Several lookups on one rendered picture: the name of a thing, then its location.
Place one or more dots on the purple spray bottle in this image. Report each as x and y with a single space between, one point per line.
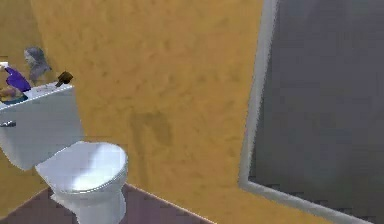
16 80

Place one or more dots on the white toilet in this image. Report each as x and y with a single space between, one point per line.
50 133

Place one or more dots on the small dark brown brush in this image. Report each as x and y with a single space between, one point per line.
64 78

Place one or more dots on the teal dish with brown item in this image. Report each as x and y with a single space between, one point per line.
11 96

